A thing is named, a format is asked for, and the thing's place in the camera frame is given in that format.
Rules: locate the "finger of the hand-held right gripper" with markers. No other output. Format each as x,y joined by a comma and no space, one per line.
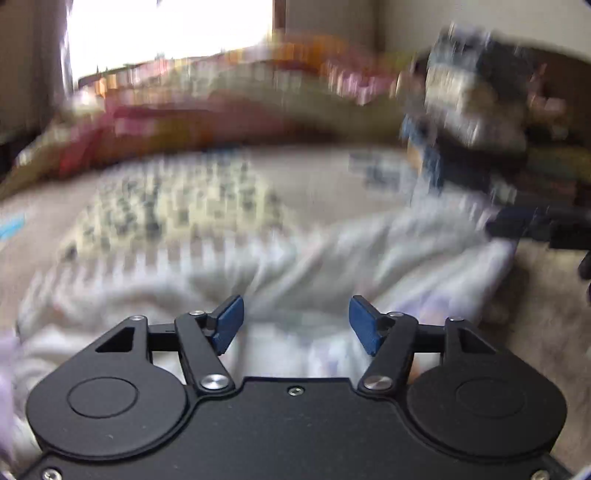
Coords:
521,221

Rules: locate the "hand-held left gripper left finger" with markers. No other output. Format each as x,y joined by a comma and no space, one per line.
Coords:
229,323

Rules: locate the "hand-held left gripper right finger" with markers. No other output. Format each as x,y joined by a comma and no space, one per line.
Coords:
367,325

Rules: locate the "white garment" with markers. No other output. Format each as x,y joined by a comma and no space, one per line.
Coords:
300,263

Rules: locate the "stack of folded clothes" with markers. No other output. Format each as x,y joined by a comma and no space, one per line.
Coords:
461,92

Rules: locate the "cartoon printed blanket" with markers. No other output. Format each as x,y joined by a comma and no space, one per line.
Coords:
323,184

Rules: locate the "dark wooden headboard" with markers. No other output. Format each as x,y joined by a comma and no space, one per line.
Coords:
568,69

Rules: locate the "floral pink quilt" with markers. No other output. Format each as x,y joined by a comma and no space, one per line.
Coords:
207,106

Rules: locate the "bright window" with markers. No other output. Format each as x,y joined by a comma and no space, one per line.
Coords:
171,32

